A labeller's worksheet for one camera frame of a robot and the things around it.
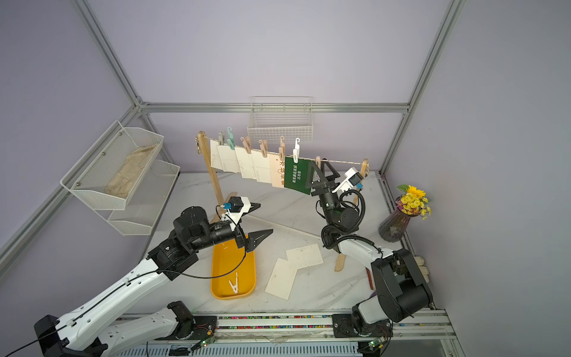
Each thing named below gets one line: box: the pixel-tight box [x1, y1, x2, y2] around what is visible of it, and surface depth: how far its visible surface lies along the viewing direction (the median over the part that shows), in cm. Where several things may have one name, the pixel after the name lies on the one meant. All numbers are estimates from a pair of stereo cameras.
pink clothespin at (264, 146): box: [258, 139, 269, 158], surface depth 68 cm
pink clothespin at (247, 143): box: [240, 135, 253, 154], surface depth 69 cm
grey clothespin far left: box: [217, 130, 226, 146], surface depth 69 cm
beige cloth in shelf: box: [104, 143, 160, 200], surface depth 80 cm
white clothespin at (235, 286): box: [228, 272, 239, 294], surface depth 83 cm
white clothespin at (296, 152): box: [292, 137, 301, 164], surface depth 67 cm
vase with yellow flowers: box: [378, 184, 432, 243], surface depth 82 cm
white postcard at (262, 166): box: [251, 150, 272, 184], surface depth 74 cm
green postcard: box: [284, 156, 315, 195], surface depth 73 cm
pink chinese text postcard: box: [270, 153, 286, 189], surface depth 74 cm
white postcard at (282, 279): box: [264, 257, 298, 301], surface depth 86 cm
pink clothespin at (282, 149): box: [278, 135, 286, 163], surface depth 67 cm
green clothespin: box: [226, 126, 236, 151], surface depth 69 cm
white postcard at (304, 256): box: [285, 243, 325, 271], surface depth 92 cm
